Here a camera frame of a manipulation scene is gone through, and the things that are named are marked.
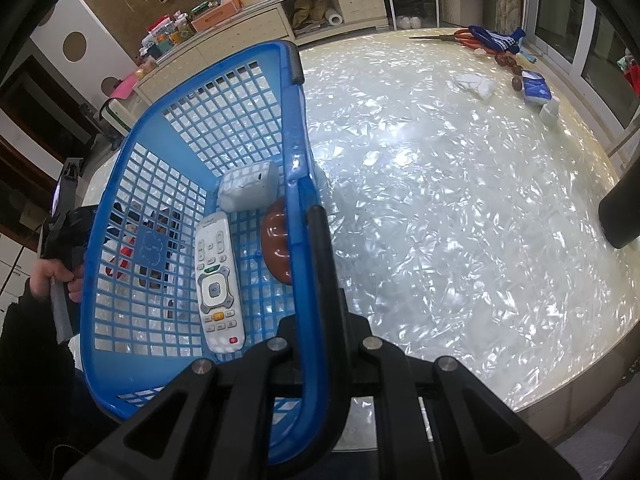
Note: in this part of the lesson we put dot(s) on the stuffed toy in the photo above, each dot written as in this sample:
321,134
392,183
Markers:
147,66

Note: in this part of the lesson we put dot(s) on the white green suitcase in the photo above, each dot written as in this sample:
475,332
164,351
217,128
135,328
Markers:
117,115

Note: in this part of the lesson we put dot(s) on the crumpled white tissue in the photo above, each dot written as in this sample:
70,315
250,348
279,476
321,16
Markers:
472,82

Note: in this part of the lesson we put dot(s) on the black bottle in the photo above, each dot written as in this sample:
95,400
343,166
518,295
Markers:
620,210

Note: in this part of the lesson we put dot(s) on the blue striped sock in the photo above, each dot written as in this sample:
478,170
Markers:
500,40

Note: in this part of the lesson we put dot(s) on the white paper roll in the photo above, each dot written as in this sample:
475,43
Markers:
334,18

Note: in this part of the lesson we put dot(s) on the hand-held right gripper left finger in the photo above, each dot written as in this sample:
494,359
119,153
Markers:
287,332

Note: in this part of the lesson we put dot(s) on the brown walnut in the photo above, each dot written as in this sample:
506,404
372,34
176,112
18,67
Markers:
505,60
516,83

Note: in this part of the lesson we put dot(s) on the brown wooden massage comb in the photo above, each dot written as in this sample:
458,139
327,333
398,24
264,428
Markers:
275,240

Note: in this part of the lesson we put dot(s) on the blue tissue pack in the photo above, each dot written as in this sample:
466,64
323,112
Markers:
536,89

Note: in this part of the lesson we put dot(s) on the white charger box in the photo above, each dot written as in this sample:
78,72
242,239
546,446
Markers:
250,187

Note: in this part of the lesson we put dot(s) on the small white cup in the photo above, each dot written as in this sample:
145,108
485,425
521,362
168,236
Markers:
550,115

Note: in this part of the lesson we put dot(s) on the blue plastic basket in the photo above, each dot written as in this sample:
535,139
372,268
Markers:
295,160

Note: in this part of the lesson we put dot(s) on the person's left forearm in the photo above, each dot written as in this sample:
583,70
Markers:
30,385

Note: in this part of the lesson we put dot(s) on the white shoes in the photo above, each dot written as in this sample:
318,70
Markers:
410,22

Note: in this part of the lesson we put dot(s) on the person's left hand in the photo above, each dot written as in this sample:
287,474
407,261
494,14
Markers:
50,272

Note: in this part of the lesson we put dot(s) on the pink box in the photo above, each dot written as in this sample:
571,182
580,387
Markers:
216,16

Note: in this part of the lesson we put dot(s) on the glass sliding door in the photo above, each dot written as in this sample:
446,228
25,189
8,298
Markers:
575,20

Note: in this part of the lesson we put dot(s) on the white remote control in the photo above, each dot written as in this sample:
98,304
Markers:
215,285

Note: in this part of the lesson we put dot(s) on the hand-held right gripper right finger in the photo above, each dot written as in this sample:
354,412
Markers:
357,330

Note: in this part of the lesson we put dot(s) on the red garment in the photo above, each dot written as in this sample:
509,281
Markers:
632,76

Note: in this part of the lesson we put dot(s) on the pink cloth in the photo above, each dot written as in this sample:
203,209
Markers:
124,86

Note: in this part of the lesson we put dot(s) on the cream television cabinet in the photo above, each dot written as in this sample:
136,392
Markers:
350,2

